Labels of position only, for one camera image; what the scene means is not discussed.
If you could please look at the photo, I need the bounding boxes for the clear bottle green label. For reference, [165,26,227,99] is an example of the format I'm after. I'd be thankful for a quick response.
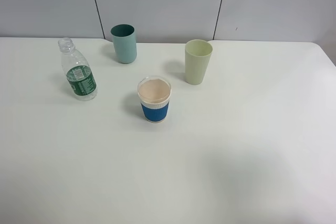
[58,38,98,101]

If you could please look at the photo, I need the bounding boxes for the pale green plastic cup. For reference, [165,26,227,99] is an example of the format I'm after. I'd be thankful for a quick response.
[185,39,213,85]

